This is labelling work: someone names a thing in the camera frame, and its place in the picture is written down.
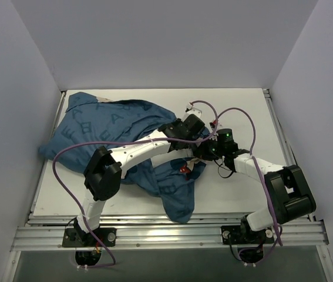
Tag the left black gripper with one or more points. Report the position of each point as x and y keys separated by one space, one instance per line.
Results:
x=187 y=129

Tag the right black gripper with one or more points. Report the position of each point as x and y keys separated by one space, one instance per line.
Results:
x=210 y=153

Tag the blue cartoon print pillowcase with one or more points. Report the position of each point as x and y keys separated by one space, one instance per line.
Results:
x=170 y=177

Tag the white pillow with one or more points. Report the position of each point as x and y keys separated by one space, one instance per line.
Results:
x=191 y=160

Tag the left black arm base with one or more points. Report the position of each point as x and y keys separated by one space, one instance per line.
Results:
x=72 y=238

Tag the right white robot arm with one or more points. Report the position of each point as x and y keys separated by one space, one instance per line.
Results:
x=286 y=189

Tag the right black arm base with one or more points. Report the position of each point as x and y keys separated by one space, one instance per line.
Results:
x=236 y=235

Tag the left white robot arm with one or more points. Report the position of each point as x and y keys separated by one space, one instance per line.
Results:
x=107 y=168

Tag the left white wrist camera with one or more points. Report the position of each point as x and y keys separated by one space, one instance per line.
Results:
x=192 y=110

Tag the aluminium table frame rail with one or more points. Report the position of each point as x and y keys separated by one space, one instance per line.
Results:
x=139 y=219

